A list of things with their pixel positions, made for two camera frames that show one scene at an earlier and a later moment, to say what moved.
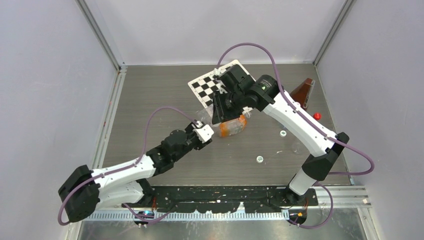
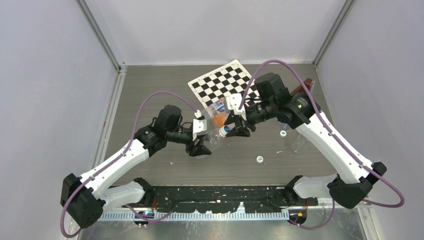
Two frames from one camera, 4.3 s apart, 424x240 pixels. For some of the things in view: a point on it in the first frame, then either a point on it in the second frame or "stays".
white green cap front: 259,159 stays
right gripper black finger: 224,109 → 239,131
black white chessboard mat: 204,87 stays
